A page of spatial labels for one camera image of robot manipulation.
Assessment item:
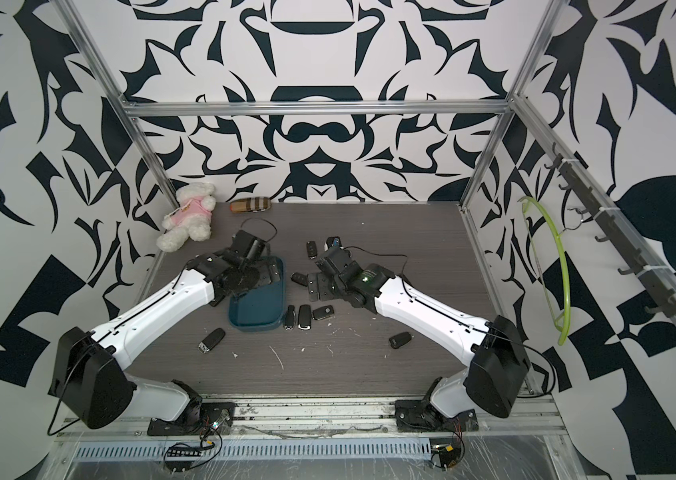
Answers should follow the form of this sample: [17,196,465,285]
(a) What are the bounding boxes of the black car key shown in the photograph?
[291,272,310,287]
[388,332,413,350]
[312,305,335,321]
[198,328,226,354]
[306,241,319,260]
[297,304,312,331]

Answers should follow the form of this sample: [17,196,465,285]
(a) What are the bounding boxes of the teal plastic storage box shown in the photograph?
[228,256,287,332]

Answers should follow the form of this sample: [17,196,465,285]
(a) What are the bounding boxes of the white teddy bear pink shirt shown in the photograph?
[156,182,217,253]

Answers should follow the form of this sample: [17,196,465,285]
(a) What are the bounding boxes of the black connector block left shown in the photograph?
[162,443,203,473]

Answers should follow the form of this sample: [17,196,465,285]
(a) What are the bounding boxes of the black flip key silver end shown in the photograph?
[283,305,297,330]

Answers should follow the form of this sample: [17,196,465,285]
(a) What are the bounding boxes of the brown checkered pouch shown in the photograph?
[229,197,272,213]

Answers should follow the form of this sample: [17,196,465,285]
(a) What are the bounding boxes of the black connector block right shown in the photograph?
[430,444,463,471]

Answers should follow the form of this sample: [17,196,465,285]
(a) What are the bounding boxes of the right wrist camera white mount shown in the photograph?
[325,236,342,250]

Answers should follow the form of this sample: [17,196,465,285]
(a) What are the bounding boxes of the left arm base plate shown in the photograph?
[147,402,237,437]

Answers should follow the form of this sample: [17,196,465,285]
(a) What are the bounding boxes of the black connector block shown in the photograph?
[430,444,463,471]
[162,443,203,473]

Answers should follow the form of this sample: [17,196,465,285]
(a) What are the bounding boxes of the green plastic hanger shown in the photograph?
[516,196,573,347]

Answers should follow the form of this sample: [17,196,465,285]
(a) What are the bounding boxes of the black wall hook rack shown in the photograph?
[548,143,676,318]

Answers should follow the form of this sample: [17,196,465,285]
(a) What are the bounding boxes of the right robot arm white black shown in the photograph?
[315,246,531,430]

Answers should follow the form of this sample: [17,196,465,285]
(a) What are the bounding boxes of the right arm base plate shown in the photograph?
[394,400,480,433]

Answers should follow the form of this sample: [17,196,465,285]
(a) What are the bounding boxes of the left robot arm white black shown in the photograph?
[49,254,284,430]

